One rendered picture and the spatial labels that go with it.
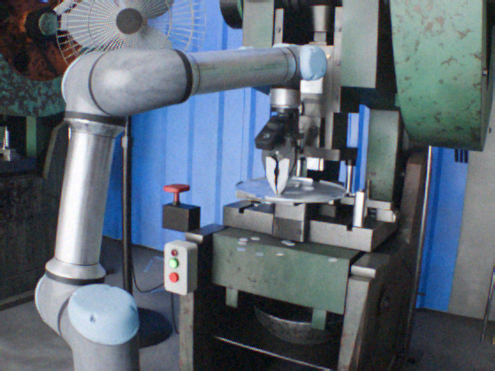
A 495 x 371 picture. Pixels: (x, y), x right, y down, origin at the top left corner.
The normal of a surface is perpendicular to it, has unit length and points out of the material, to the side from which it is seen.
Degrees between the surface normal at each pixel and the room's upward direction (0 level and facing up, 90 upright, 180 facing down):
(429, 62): 121
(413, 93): 133
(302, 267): 90
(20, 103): 90
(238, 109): 90
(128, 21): 96
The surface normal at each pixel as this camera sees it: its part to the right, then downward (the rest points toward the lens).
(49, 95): 0.85, 0.12
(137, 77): 0.15, 0.11
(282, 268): -0.49, 0.12
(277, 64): 0.67, 0.06
